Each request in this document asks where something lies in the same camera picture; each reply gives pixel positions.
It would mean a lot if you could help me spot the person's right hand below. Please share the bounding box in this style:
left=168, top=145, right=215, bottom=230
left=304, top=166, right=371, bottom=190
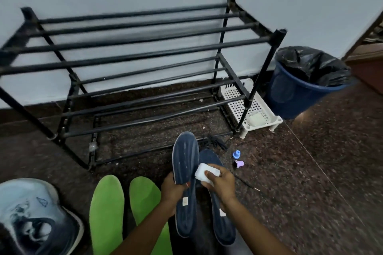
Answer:
left=200, top=164, right=237, bottom=205

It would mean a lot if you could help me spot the person's left hand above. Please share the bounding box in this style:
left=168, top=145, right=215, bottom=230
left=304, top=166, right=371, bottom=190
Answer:
left=161, top=172, right=190, bottom=208

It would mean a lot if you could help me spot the white cleaning sponge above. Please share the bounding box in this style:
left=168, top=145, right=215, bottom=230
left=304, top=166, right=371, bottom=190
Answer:
left=194, top=163, right=220, bottom=187

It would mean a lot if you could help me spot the dark blue shoe insole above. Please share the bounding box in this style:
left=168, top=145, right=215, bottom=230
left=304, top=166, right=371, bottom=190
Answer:
left=172, top=132, right=200, bottom=238
left=196, top=149, right=237, bottom=246

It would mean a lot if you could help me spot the person's left forearm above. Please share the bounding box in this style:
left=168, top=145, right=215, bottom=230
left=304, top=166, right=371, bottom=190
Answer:
left=111, top=201, right=177, bottom=255

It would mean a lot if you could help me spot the person's right forearm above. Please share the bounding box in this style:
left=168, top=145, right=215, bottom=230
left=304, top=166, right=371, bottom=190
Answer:
left=221, top=196, right=295, bottom=255

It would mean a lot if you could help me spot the thin black stick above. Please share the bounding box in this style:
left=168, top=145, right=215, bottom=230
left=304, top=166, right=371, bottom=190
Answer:
left=233, top=174, right=261, bottom=191

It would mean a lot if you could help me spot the green shoe insole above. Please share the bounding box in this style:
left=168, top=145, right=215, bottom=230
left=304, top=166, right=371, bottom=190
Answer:
left=89, top=175, right=125, bottom=255
left=129, top=177, right=173, bottom=255

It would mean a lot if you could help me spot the pale soap bar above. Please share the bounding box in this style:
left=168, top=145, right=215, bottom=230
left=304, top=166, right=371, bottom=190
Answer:
left=248, top=113, right=265, bottom=127

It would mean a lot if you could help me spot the white perforated plastic tray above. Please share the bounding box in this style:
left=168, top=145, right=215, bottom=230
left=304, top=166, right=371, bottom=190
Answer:
left=218, top=78, right=283, bottom=139

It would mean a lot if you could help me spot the blue plastic trash bin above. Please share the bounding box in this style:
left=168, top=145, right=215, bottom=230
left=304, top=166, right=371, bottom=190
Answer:
left=267, top=52, right=358, bottom=120

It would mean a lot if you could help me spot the black metal shoe rack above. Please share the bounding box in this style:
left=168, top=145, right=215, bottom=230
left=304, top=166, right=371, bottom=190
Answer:
left=0, top=0, right=288, bottom=172

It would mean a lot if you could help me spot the blue and white sneaker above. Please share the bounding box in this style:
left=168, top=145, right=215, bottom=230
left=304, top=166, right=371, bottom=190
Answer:
left=0, top=178, right=85, bottom=255

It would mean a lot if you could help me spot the black garbage bag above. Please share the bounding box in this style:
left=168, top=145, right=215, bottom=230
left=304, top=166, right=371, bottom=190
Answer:
left=275, top=46, right=352, bottom=87

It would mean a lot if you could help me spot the brown wooden furniture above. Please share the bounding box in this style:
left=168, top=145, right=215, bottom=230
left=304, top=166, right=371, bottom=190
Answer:
left=341, top=10, right=383, bottom=95

